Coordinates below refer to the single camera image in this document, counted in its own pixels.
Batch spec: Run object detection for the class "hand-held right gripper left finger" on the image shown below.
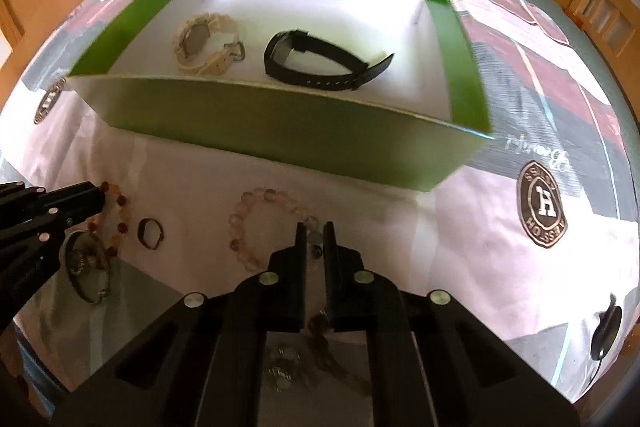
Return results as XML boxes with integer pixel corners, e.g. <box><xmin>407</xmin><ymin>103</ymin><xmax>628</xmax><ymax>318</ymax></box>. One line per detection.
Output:
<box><xmin>52</xmin><ymin>223</ymin><xmax>308</xmax><ymax>427</ymax></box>

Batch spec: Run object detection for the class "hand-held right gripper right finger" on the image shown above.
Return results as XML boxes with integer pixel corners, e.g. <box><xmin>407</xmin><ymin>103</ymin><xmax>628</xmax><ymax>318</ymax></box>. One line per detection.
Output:
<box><xmin>322</xmin><ymin>222</ymin><xmax>583</xmax><ymax>427</ymax></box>

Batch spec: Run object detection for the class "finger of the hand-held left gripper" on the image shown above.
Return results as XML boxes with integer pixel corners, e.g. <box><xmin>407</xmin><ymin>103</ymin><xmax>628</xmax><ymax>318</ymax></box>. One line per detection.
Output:
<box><xmin>0</xmin><ymin>207</ymin><xmax>103</xmax><ymax>249</ymax></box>
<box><xmin>0</xmin><ymin>180</ymin><xmax>104</xmax><ymax>214</ymax></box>

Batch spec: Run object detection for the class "orange bead bracelet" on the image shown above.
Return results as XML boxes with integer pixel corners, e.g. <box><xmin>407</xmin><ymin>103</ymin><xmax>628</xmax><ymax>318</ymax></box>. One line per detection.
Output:
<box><xmin>85</xmin><ymin>181</ymin><xmax>133</xmax><ymax>258</ymax></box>

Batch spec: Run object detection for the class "pale pink bead bracelet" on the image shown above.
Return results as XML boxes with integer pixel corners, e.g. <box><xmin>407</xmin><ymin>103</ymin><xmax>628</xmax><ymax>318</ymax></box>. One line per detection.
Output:
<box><xmin>227</xmin><ymin>188</ymin><xmax>326</xmax><ymax>265</ymax></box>

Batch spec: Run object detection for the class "small black ring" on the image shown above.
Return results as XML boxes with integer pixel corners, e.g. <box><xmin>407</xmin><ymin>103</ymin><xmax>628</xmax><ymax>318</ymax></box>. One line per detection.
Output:
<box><xmin>137</xmin><ymin>218</ymin><xmax>164</xmax><ymax>250</ymax></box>

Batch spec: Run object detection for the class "dark brown bead bracelet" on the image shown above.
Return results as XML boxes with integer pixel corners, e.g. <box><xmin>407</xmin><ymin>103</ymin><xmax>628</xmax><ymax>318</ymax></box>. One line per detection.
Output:
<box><xmin>305</xmin><ymin>312</ymin><xmax>373</xmax><ymax>400</ymax></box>

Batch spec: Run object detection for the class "green cardboard box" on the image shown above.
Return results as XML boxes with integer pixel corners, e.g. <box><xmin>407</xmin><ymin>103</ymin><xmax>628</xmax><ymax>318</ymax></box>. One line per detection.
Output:
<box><xmin>65</xmin><ymin>0</ymin><xmax>496</xmax><ymax>194</ymax></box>

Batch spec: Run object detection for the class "printed bed sheet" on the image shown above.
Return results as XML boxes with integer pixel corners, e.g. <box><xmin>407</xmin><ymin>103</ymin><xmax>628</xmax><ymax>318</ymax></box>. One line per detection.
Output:
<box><xmin>0</xmin><ymin>0</ymin><xmax>640</xmax><ymax>408</ymax></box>

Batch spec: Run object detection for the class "beige wrist watch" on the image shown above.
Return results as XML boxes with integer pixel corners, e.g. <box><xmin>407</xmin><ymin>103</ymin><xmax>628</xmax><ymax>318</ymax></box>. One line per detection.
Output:
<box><xmin>172</xmin><ymin>13</ymin><xmax>247</xmax><ymax>80</ymax></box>

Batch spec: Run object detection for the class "black wrist watch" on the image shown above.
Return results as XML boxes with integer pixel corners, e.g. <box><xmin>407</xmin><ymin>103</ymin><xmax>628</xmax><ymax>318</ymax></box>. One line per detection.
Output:
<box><xmin>263</xmin><ymin>29</ymin><xmax>396</xmax><ymax>92</ymax></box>

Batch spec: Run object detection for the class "metal bangle bracelet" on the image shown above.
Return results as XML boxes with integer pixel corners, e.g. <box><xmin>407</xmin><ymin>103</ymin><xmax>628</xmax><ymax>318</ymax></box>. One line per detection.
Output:
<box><xmin>65</xmin><ymin>229</ymin><xmax>118</xmax><ymax>305</ymax></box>

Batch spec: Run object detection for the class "silver chain bracelet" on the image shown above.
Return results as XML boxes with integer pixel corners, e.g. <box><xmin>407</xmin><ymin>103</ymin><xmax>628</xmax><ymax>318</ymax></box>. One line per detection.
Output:
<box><xmin>265</xmin><ymin>342</ymin><xmax>306</xmax><ymax>393</ymax></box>

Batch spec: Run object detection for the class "black corded device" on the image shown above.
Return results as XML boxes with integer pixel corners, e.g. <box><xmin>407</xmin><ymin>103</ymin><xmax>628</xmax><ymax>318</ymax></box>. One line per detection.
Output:
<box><xmin>575</xmin><ymin>292</ymin><xmax>624</xmax><ymax>388</ymax></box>

